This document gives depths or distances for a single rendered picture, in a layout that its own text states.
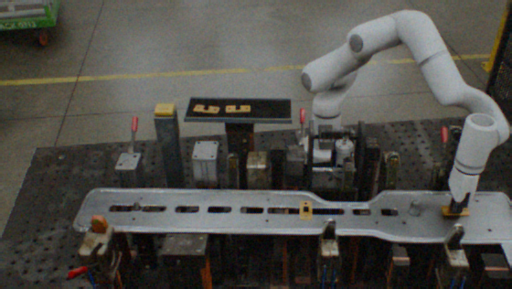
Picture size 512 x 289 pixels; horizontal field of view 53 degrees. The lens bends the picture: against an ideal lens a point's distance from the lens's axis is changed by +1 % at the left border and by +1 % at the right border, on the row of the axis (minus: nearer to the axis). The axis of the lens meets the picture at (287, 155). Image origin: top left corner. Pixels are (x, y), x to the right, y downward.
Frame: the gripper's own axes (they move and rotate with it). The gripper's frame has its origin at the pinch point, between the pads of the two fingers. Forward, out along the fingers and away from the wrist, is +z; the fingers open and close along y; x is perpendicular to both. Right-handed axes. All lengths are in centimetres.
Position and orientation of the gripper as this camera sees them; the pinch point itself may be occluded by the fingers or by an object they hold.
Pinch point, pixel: (456, 205)
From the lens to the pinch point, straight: 167.6
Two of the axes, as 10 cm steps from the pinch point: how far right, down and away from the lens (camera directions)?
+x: 10.0, 0.2, 0.1
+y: 0.0, 6.1, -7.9
